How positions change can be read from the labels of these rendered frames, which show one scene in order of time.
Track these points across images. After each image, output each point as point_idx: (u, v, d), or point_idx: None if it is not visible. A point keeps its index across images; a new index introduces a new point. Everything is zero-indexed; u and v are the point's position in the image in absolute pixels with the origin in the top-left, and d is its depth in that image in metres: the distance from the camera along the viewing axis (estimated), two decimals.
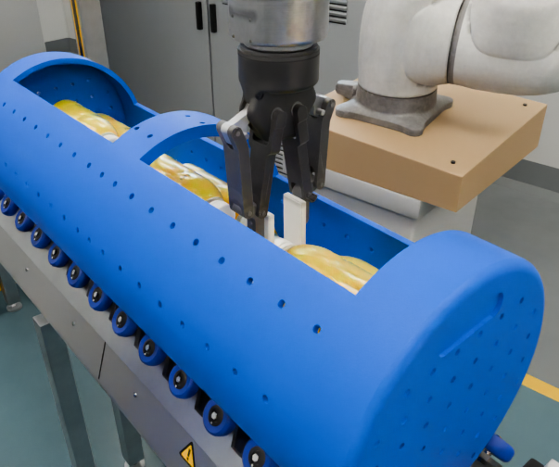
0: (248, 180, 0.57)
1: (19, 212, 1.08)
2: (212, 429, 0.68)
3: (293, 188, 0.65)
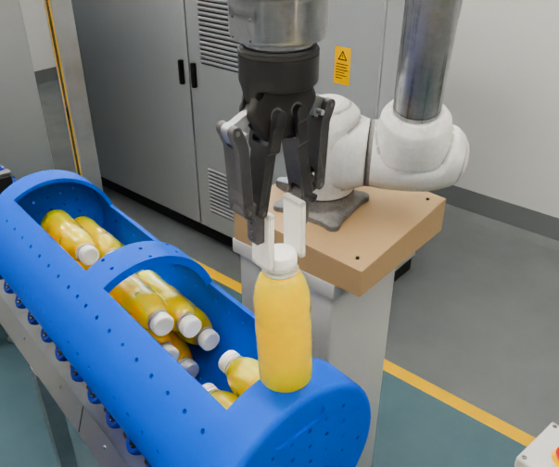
0: (248, 180, 0.57)
1: None
2: None
3: (293, 188, 0.65)
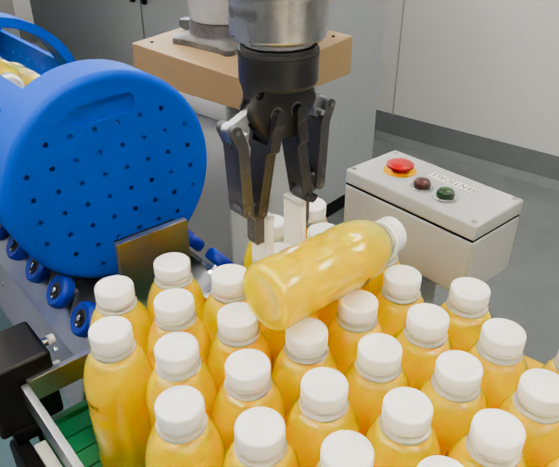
0: (248, 180, 0.57)
1: None
2: None
3: (293, 188, 0.65)
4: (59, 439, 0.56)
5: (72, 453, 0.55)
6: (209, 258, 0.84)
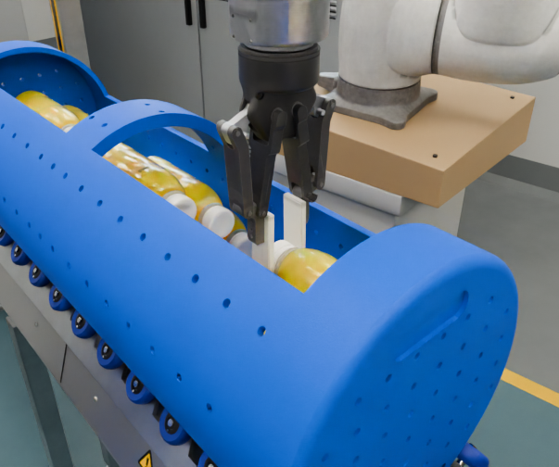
0: (248, 180, 0.57)
1: None
2: (168, 436, 0.64)
3: (293, 188, 0.65)
4: None
5: None
6: None
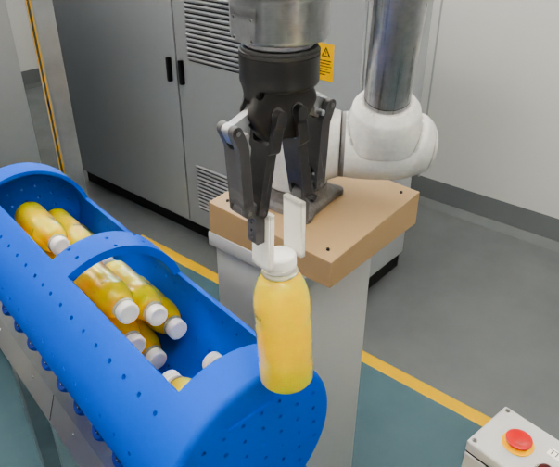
0: (249, 180, 0.57)
1: None
2: (117, 464, 0.98)
3: (293, 188, 0.64)
4: None
5: None
6: None
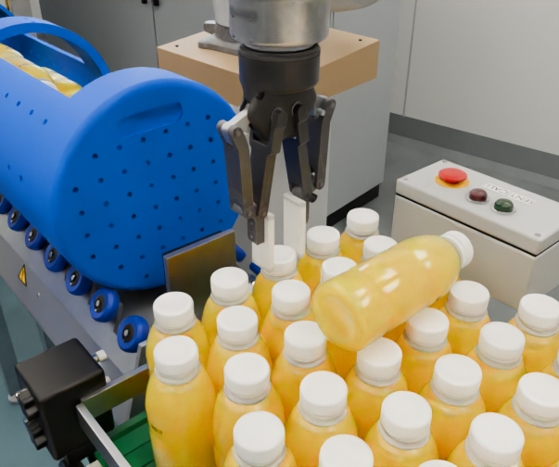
0: (248, 180, 0.57)
1: None
2: (29, 244, 0.91)
3: (293, 188, 0.65)
4: (121, 463, 0.54)
5: None
6: (253, 270, 0.82)
